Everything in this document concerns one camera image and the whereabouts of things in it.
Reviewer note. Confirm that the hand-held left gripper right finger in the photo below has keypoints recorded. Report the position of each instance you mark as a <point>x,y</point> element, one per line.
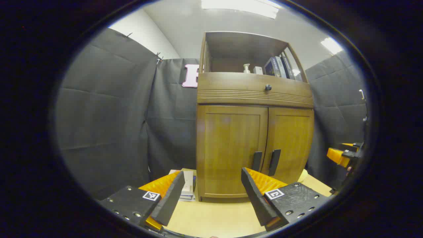
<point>256,198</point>

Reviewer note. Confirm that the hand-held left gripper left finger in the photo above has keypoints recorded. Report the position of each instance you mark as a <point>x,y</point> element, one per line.
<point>172,198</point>

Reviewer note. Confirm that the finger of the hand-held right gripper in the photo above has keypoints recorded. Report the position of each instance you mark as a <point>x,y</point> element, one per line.
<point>335,156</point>
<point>348,145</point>

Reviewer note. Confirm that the wooden shoe cabinet door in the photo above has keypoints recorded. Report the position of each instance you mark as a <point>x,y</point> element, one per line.
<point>228,142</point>
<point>292,135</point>

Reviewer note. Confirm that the wooden double-door shoe cabinet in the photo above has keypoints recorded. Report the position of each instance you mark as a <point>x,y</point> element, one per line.
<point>231,96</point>

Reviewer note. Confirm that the white book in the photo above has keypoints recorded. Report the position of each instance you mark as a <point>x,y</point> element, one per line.
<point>186,197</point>

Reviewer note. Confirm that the beige cover book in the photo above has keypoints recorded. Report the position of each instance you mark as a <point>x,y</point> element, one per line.
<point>188,181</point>

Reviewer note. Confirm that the small ceiling light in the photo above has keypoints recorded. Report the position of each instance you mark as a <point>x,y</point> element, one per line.
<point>331,45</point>

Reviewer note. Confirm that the grey spine book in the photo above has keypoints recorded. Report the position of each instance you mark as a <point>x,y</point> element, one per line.
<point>281,67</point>

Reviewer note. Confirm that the dark blue book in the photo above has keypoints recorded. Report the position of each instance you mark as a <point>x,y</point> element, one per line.
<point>270,67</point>

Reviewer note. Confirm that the small white box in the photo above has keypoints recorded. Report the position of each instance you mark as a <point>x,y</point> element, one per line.
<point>257,70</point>

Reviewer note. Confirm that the white pump bottle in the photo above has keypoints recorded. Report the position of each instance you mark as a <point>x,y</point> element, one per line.
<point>246,69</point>

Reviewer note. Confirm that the large ceiling light panel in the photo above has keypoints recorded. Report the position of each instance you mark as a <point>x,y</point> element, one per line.
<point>241,6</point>

